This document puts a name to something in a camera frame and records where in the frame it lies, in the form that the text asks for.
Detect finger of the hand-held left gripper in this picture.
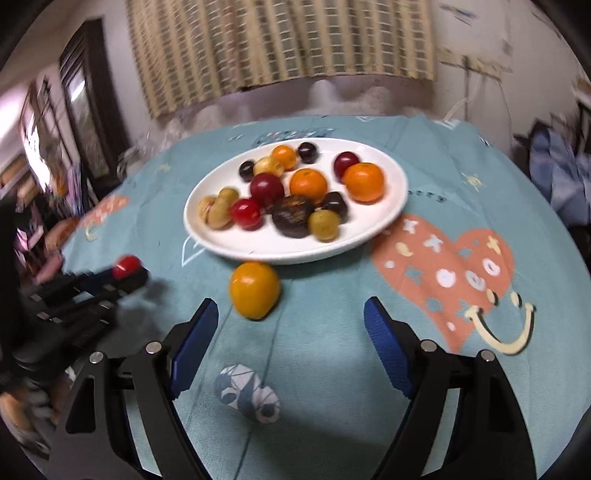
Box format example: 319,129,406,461
32,270,116,301
41,270,149,324

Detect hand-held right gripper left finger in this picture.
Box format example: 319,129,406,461
46,298,220,480

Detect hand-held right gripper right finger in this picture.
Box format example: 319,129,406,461
363,296,539,480

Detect small red cherry tomato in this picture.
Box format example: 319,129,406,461
113,255,142,280

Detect yellow-orange persimmon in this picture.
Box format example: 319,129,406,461
230,261,281,320

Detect white oval plate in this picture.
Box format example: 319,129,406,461
183,137,409,265

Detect blue printed tablecloth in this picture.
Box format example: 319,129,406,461
60,113,591,480

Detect cluttered wooden shelf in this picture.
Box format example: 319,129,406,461
0,80,86,278

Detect red plum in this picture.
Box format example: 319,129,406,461
231,198,263,230
333,151,361,178
250,173,284,208

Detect dark brown passion fruit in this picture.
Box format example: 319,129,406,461
271,194,315,239

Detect dark wooden cabinet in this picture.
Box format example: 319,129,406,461
58,18,132,176

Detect pale yellow plum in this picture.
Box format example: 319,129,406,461
253,156,283,178

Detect small orange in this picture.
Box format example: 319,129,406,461
271,144,297,169

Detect pile of blue clothes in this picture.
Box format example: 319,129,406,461
526,122,591,217

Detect grey sofa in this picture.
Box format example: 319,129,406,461
161,78,435,139

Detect striped beige curtain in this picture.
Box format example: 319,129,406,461
124,0,437,121

